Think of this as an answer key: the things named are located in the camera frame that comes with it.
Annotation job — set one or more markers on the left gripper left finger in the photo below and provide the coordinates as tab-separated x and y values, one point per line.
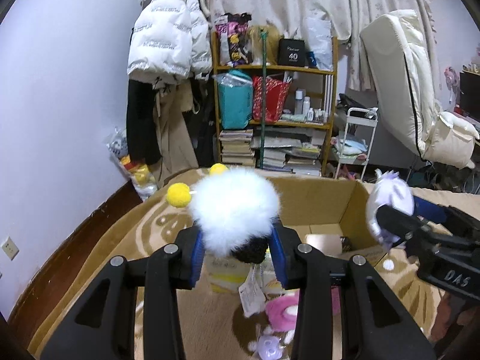
100	324

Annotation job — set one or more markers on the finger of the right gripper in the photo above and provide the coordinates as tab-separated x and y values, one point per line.
438	224

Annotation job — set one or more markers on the pink plush toy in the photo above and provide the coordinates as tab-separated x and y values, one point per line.
282	311

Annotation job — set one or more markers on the white fluffy bee plush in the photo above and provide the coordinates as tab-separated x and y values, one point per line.
235	209

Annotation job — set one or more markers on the black Face tissue pack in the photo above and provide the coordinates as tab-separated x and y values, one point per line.
346	244

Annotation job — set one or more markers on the open cardboard box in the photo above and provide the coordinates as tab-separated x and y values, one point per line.
309	205

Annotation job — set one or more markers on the beige patterned carpet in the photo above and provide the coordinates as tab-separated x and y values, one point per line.
212	323

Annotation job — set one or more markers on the plastic bag with toys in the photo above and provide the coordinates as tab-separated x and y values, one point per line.
142	179

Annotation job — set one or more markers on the white rolling cart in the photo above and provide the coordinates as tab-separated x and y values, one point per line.
350	150

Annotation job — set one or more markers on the beige coat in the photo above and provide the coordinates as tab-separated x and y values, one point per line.
174	140

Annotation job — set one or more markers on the stack of books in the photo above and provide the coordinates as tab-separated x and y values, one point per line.
235	147

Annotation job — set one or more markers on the red gift bag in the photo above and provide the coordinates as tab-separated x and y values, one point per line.
276	95

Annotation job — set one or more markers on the teal bag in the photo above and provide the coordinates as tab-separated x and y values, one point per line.
235	91

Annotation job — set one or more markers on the black box with 40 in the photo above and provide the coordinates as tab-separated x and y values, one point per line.
291	52

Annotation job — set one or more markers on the wooden shelf unit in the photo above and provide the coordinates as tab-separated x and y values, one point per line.
327	100

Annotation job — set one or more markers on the green pole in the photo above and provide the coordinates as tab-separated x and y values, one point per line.
263	36

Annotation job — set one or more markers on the white puffer jacket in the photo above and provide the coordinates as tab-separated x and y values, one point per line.
170	43

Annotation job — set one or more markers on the small purple keychain toy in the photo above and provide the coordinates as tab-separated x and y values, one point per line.
270	344

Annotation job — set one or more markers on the wall socket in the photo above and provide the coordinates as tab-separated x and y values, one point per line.
10	248

